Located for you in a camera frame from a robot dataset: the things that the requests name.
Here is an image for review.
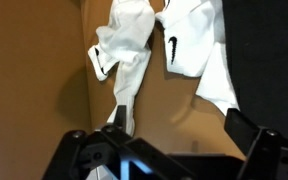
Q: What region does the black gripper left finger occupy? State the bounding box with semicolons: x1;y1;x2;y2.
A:
42;105;130;180

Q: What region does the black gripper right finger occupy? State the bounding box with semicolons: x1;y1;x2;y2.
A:
224;108;288;180

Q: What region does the brown leather sofa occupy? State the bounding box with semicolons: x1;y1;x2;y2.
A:
0;0;243;180

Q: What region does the white socks pile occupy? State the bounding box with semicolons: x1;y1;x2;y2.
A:
88;0;239;135

